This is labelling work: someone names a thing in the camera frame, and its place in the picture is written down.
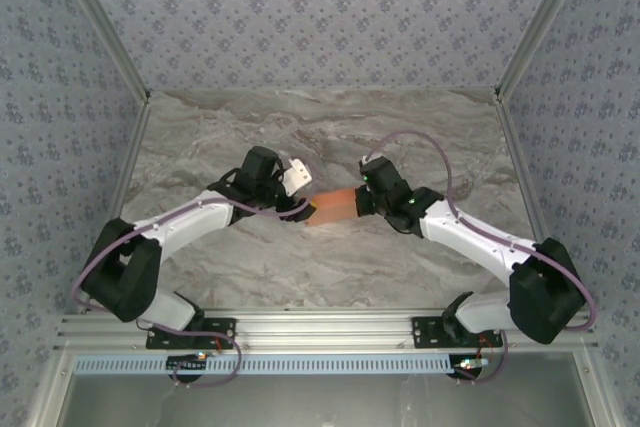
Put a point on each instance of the orange paper box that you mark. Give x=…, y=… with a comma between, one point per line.
x=332, y=207

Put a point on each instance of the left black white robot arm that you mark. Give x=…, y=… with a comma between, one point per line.
x=125, y=272

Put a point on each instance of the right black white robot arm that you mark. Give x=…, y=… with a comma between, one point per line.
x=545, y=297

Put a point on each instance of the small circuit board adapter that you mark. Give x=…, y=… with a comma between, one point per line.
x=470, y=363
x=187, y=361

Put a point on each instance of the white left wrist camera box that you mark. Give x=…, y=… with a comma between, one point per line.
x=300, y=177

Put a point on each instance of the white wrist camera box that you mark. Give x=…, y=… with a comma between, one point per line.
x=300, y=177
x=366, y=161

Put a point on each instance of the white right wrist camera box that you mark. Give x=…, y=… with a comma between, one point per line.
x=366, y=161

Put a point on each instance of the aluminium mounting rail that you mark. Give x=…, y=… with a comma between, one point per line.
x=325, y=329

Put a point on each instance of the aluminium table side rail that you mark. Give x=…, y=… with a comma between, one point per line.
x=520, y=157
x=131, y=157

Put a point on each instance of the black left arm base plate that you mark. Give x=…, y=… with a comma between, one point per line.
x=225, y=328

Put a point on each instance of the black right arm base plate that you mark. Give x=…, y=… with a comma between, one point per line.
x=425, y=332

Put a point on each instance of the aluminium frame post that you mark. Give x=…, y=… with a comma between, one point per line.
x=105, y=22
x=542, y=22

